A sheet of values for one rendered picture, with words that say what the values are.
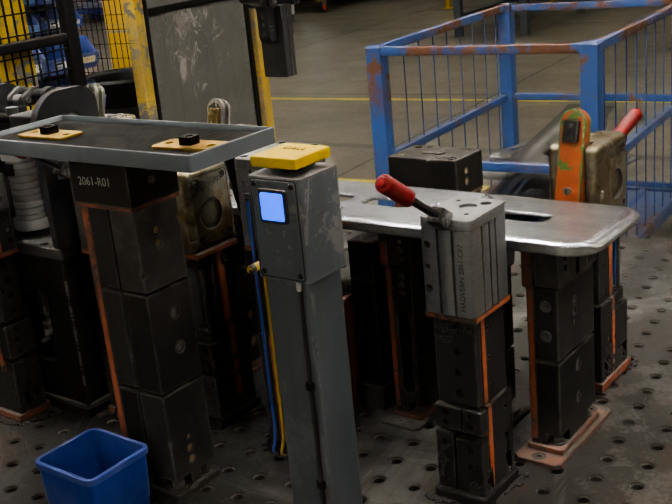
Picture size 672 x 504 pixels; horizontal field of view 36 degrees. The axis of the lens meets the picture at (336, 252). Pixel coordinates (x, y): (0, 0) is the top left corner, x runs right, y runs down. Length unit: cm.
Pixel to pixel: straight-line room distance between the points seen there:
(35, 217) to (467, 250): 73
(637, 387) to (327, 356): 59
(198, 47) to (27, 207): 341
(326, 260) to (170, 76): 373
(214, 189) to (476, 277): 43
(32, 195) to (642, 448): 93
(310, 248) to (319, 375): 14
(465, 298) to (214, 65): 398
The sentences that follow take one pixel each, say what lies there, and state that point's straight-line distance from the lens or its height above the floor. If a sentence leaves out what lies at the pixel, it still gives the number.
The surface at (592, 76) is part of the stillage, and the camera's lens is 321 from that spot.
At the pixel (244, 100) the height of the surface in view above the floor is 53.
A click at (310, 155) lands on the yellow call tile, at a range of 104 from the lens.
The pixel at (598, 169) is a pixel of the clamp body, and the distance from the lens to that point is 141.
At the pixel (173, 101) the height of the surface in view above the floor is 64.
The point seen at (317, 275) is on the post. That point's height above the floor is 103.
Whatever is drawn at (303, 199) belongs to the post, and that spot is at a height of 112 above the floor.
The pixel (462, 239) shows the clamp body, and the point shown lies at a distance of 112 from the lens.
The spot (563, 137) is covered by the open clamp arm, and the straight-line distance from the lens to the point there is 141.
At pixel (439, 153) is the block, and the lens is 155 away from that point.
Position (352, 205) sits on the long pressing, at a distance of 142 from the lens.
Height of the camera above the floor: 139
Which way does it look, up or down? 18 degrees down
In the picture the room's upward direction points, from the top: 6 degrees counter-clockwise
